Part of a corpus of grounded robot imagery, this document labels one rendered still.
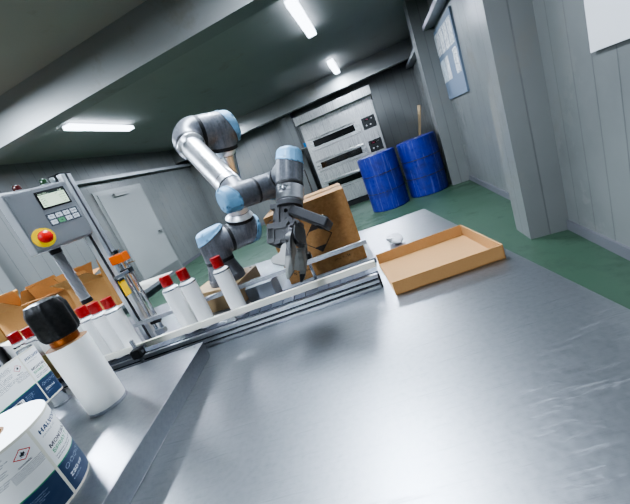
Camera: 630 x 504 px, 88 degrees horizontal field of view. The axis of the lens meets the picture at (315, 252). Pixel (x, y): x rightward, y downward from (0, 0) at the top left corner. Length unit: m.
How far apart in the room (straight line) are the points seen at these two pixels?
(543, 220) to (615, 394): 2.67
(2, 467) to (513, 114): 3.04
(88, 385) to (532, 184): 2.98
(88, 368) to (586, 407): 0.94
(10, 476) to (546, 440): 0.75
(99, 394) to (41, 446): 0.25
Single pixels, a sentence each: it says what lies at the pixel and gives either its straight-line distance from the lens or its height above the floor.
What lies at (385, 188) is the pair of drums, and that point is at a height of 0.37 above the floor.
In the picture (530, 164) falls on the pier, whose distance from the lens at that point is 3.07.
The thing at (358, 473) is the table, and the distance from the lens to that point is 0.55.
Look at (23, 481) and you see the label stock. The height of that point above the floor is 0.96.
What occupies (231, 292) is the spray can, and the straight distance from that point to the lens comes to 1.03.
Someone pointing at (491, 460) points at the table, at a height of 0.83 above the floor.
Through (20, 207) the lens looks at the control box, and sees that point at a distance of 1.31.
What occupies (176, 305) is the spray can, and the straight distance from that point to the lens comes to 1.11.
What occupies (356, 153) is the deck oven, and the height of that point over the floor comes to 1.02.
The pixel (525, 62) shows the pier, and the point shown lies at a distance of 3.04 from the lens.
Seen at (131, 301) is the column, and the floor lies 1.02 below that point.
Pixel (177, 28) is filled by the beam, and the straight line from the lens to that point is 3.34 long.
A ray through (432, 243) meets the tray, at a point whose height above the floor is 0.84.
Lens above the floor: 1.25
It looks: 15 degrees down
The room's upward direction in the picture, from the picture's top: 22 degrees counter-clockwise
